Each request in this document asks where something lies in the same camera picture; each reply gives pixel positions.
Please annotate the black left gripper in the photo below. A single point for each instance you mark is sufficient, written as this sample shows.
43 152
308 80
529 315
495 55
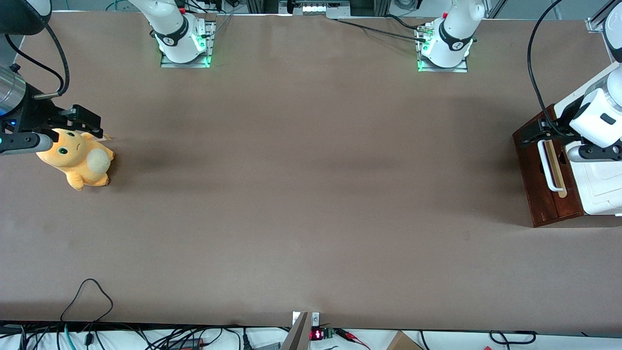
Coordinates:
553 128

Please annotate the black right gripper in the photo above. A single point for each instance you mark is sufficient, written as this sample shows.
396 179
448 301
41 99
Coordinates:
40 113

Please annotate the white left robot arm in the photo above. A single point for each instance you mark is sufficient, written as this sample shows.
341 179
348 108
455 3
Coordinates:
454 34

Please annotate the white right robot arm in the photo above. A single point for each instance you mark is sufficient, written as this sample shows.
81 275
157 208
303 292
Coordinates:
170 24

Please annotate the orange plush toy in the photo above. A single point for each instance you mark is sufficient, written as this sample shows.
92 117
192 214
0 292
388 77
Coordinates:
77 165

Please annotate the white plastic box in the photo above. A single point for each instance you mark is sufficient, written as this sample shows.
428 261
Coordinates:
600 189

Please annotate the black power adapter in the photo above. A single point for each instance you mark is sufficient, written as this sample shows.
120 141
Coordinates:
187 343

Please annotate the brown cardboard box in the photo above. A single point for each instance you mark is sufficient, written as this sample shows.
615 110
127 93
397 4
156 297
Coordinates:
403 341

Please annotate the lit device on rack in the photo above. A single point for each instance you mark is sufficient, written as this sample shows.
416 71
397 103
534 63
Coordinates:
316 8

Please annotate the grey wooden beam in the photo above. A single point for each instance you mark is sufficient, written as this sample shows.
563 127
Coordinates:
296 335

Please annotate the circuit board with red display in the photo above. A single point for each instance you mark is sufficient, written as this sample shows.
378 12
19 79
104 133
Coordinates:
320 334

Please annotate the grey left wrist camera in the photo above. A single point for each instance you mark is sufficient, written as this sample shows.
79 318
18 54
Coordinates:
590 153

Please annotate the aluminium frame profile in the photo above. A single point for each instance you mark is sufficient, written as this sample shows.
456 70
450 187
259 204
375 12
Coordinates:
602 17

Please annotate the small metal bracket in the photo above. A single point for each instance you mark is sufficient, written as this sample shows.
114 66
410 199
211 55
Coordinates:
316 318

